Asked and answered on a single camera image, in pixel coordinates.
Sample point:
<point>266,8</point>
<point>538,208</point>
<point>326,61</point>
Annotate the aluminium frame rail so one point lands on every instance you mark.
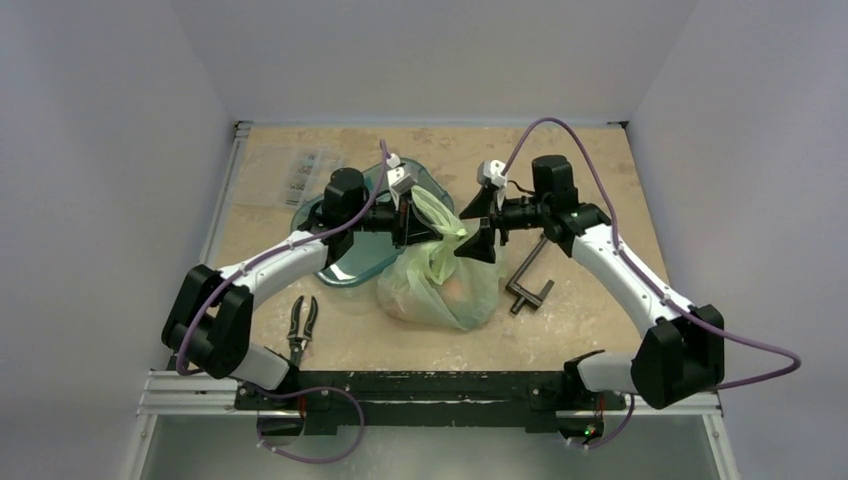
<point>165,392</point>

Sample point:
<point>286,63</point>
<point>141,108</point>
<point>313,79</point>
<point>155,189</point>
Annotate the teal plastic bin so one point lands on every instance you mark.
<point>355,256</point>

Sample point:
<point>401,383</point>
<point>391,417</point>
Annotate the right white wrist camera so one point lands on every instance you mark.
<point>491,176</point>

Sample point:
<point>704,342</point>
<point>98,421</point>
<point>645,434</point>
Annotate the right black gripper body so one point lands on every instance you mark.
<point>495,218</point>

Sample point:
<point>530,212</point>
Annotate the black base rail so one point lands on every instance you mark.
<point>535,401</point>

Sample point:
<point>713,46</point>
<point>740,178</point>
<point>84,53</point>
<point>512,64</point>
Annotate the black handled pliers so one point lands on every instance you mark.
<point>300,332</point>

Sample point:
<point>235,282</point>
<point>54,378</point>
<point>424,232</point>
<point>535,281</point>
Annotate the black metal clamp tool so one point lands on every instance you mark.
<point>528,296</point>

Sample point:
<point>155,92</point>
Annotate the light green plastic bag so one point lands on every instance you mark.
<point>428,284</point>

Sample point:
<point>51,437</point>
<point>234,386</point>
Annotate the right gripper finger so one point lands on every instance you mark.
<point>479,247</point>
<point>482,204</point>

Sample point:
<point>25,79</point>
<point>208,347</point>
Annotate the clear plastic organizer box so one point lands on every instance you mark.
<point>285,176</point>

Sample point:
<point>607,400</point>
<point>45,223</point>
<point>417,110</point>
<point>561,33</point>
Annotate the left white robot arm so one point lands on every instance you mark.
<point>209,326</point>

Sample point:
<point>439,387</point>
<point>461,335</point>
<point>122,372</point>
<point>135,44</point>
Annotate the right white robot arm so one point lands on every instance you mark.
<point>682,348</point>

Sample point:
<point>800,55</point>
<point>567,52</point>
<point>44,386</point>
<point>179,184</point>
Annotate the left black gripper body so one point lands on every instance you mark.
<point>382,217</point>

